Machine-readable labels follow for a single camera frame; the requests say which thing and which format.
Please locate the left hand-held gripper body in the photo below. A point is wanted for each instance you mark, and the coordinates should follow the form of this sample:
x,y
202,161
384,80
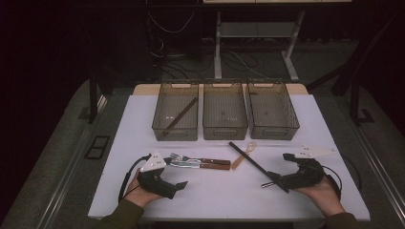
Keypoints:
x,y
154,183

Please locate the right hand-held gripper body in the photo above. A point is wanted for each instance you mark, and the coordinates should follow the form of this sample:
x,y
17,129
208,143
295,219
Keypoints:
x,y
307,176

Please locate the thin silver metal utensil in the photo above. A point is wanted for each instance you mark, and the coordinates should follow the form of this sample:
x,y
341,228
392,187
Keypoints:
x,y
266,184

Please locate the brown chopstick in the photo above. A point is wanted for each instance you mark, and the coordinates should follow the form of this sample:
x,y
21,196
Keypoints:
x,y
181,113

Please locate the smoky transparent plastic bin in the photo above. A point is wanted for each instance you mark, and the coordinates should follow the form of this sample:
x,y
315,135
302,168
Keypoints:
x,y
224,108
270,109
176,111

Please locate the person's left hand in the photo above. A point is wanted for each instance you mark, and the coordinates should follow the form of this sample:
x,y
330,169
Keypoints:
x,y
137,195

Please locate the person's right hand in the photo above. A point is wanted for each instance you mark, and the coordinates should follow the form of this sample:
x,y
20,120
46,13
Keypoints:
x,y
326,198

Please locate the black metal stand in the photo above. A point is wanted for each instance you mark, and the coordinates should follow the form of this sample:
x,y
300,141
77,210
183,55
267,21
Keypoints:
x,y
355,101

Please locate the white standing desk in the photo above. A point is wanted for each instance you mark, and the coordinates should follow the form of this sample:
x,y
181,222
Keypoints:
x,y
217,47

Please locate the black rectangular floor frame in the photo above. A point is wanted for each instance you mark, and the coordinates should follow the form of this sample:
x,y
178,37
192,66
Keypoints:
x,y
96,148

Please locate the aluminium floor rail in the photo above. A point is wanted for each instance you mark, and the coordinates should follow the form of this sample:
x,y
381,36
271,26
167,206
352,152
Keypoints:
x,y
383,175
62,191

